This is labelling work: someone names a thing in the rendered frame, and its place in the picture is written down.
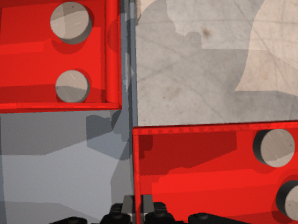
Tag beige round disc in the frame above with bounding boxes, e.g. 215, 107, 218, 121
50, 1, 92, 44

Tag grey metal shelf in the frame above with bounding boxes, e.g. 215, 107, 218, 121
0, 0, 138, 224

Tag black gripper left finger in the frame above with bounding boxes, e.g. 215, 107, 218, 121
50, 195, 136, 224

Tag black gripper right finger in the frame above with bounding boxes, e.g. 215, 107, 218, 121
140, 195, 250, 224

